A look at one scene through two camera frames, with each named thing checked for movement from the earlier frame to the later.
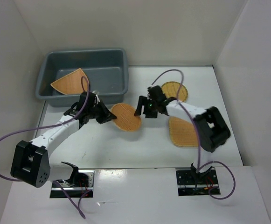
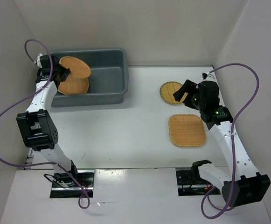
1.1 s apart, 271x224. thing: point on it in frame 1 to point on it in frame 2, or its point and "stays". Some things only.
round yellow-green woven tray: (170, 89) stays
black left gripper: (107, 115) to (66, 72)
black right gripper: (149, 114) to (179, 94)
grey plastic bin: (107, 70) stays
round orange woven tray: (126, 120) to (78, 67)
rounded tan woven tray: (183, 133) stays
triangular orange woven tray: (71, 83) stays
